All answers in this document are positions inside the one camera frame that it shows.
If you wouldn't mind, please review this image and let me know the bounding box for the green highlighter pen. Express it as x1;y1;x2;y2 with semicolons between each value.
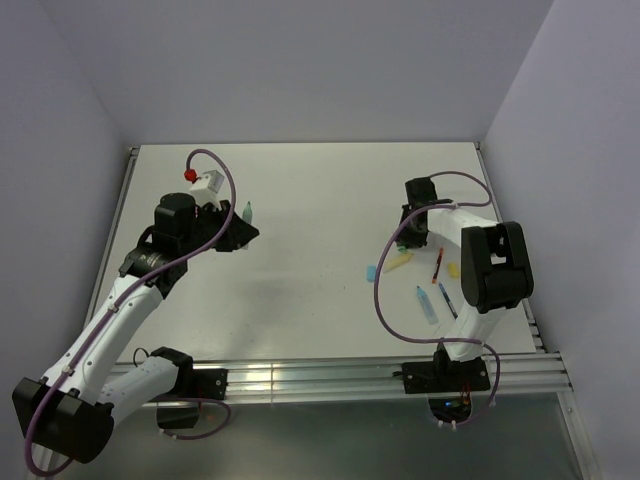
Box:
242;201;253;224

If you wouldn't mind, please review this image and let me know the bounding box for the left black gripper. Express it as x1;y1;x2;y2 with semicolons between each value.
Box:
180;199;259;258

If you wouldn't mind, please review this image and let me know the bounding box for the blue highlighter pen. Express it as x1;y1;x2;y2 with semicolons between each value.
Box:
416;286;439;325

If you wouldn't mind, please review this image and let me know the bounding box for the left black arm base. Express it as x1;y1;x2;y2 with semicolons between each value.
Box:
156;369;228;431

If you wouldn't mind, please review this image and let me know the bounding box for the red thin pen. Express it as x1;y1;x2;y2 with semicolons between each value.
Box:
431;247;444;285

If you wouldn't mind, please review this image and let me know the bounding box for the yellow pen cap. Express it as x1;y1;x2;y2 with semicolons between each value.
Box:
447;263;461;279

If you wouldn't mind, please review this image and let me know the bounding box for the yellow highlighter pen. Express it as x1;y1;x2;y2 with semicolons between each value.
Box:
382;252;414;273

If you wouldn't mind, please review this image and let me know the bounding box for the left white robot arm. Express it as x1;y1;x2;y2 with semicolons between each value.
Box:
12;193;259;475

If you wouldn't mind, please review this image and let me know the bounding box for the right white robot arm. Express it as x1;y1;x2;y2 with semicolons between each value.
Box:
396;177;534;390

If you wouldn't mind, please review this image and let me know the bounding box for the aluminium rail frame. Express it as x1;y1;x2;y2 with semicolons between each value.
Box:
194;353;573;405

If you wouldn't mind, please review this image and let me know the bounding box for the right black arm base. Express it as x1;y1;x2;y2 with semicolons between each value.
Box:
393;359;491;395

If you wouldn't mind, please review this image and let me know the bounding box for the blue pen cap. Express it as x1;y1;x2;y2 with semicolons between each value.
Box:
366;265;377;283

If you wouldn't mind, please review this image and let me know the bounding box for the blue thin pen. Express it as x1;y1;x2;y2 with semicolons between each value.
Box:
437;282;458;319

